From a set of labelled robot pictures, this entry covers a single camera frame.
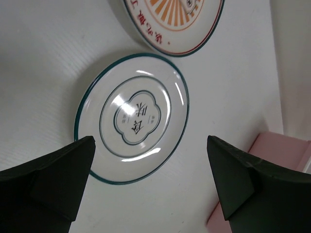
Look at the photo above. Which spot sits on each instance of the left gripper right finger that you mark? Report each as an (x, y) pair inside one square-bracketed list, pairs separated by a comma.
[(257, 196)]

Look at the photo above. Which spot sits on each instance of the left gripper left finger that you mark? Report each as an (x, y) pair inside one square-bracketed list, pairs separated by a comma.
[(44, 195)]

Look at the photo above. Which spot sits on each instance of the flower emblem plate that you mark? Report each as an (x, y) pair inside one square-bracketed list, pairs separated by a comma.
[(137, 110)]

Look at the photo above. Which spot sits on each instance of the partly hidden orange plate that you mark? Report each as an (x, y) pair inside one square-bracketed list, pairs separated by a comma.
[(176, 28)]

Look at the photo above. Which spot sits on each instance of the pink white dish rack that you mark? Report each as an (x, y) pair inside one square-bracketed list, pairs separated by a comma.
[(289, 152)]

